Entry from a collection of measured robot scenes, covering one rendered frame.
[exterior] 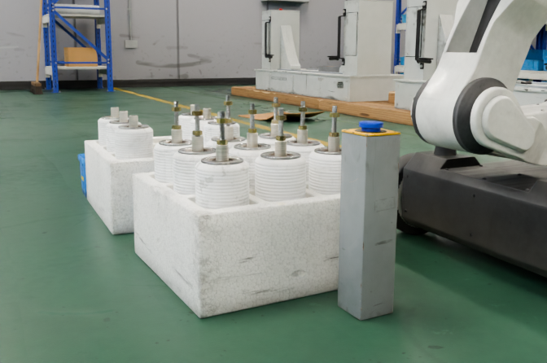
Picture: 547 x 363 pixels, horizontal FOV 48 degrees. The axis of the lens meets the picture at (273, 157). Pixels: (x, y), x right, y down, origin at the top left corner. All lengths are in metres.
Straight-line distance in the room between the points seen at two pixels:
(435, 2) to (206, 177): 3.08
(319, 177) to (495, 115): 0.34
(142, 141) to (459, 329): 0.88
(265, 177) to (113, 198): 0.53
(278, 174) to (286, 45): 4.64
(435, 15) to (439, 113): 2.82
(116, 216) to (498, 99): 0.91
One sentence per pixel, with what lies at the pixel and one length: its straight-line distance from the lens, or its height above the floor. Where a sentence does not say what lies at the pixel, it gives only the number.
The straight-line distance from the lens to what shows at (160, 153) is 1.29.
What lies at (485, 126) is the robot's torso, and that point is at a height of 0.31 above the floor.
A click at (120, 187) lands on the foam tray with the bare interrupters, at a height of 0.12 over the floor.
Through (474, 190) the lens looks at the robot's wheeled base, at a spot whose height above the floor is 0.17.
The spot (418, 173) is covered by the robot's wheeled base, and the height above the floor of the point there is 0.17.
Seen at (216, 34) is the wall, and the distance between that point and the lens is 7.89.
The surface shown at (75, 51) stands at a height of 0.41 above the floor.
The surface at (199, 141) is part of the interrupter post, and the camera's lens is 1.19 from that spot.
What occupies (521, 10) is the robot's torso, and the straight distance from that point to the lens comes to 1.26.
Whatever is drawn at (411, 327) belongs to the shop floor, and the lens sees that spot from 1.07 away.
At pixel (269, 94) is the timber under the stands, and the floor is 0.06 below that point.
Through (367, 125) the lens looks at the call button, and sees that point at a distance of 1.02.
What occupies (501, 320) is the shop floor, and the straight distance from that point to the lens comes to 1.14.
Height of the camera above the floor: 0.45
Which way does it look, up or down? 10 degrees down
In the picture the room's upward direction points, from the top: straight up
